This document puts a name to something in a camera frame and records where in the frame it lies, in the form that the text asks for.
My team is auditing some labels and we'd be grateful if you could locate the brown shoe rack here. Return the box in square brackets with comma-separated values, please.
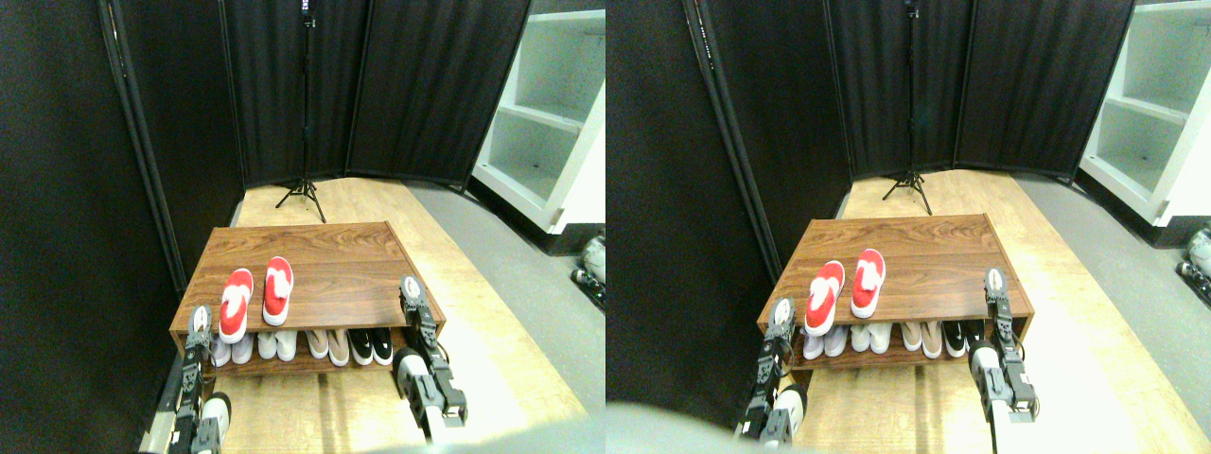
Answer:
[757, 214, 1035, 400]
[169, 222, 447, 379]

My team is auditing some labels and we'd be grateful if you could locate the grey and black device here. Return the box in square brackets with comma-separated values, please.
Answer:
[1175, 227, 1211, 311]
[570, 232, 606, 315]

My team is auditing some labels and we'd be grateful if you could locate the red shoe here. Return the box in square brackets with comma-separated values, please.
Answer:
[805, 261, 846, 337]
[219, 268, 254, 344]
[262, 256, 295, 327]
[851, 249, 887, 319]

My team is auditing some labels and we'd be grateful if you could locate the black curtain stand pole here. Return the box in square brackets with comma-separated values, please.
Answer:
[98, 0, 187, 296]
[683, 0, 786, 285]

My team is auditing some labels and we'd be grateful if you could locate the black tripod stand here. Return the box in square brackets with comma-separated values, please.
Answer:
[882, 0, 934, 218]
[275, 0, 327, 225]

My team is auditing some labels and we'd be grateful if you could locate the white shelf unit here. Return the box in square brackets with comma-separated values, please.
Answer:
[1077, 0, 1211, 228]
[470, 0, 606, 236]

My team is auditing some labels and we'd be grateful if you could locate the grey curtain stand foot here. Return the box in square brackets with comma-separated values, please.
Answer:
[140, 378, 183, 454]

